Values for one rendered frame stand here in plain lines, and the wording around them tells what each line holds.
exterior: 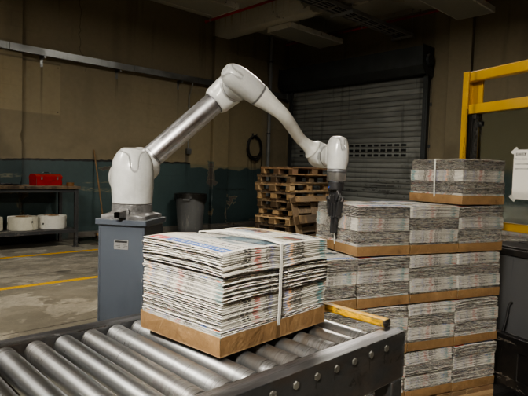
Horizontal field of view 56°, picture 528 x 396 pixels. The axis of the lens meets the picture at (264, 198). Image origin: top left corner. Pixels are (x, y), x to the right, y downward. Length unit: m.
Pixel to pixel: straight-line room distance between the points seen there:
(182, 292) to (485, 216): 1.87
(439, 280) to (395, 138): 7.32
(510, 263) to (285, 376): 2.42
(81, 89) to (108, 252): 6.94
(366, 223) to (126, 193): 1.03
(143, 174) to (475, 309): 1.74
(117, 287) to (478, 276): 1.73
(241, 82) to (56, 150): 6.64
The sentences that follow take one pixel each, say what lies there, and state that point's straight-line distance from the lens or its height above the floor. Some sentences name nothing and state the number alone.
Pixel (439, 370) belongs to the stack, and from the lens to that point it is 2.67.
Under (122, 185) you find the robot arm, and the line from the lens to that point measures 1.94.
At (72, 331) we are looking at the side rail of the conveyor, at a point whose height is 0.80.
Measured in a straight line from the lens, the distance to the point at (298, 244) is 1.21.
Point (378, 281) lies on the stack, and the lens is 2.31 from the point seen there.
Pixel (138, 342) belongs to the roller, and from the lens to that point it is 1.22.
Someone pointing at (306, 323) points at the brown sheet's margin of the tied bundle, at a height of 0.82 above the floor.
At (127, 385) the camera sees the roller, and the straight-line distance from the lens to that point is 1.01.
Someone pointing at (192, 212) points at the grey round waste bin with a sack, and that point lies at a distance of 9.06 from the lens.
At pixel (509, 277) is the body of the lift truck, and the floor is 0.61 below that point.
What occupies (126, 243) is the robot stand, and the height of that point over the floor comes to 0.91.
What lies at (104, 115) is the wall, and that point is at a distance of 8.92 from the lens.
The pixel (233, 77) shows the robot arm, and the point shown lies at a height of 1.58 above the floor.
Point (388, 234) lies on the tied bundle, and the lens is 2.31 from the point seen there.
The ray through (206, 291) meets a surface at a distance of 1.08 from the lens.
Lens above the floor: 1.20
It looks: 3 degrees down
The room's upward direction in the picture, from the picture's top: 2 degrees clockwise
